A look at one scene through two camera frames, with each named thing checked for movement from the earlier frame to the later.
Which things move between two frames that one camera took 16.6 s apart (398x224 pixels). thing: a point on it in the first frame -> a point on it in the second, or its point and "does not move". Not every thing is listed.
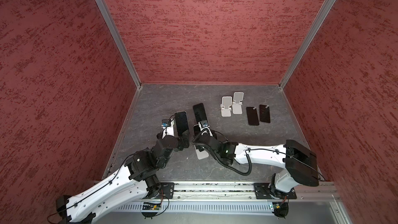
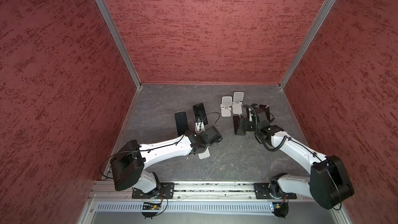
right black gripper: x=197 y=145 -> x=246 y=121
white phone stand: x=202 y=154 does not move
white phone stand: x=225 y=109 does not move
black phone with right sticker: x=264 y=111 does not move
